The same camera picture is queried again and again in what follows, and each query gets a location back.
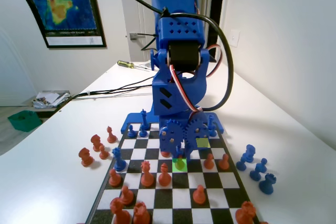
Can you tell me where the black white chessboard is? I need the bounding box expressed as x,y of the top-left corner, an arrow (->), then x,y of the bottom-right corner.
85,122 -> 262,224

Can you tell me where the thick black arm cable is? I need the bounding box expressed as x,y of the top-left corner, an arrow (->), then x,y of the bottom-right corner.
118,0 -> 235,112

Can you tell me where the red chess rook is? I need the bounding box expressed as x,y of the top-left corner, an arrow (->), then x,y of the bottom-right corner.
235,200 -> 257,224

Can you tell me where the green plastic bin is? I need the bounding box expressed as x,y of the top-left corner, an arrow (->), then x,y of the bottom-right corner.
7,110 -> 43,133

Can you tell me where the red white servo wire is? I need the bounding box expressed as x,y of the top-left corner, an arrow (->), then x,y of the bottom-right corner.
206,45 -> 224,78
169,63 -> 204,116

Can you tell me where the white light switch plate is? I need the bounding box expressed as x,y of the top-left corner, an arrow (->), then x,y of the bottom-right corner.
227,29 -> 241,48

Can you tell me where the framed map poster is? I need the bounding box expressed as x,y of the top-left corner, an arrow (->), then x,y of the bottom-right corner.
0,0 -> 108,49

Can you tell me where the white door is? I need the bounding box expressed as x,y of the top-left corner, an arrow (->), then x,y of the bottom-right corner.
117,0 -> 208,63

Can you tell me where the red chess queen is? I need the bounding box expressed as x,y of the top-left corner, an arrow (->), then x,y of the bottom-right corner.
140,160 -> 155,188

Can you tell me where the blue chess king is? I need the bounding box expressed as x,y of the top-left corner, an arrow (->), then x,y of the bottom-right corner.
140,109 -> 150,132

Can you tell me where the pile of papers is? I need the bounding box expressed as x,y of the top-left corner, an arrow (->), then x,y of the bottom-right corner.
33,90 -> 71,109

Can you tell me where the thin black cable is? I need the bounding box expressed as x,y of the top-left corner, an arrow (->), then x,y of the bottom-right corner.
73,84 -> 153,99
56,76 -> 154,112

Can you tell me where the yellow black handled screwdriver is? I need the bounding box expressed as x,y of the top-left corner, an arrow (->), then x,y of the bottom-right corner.
117,60 -> 153,72

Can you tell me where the blue chess queen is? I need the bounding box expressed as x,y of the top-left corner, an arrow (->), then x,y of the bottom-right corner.
112,147 -> 127,173

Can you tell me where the blue chess knight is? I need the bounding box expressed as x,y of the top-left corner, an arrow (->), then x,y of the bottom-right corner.
243,144 -> 256,163

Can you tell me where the silver door handle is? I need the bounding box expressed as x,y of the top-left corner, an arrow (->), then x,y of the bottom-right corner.
129,32 -> 158,41

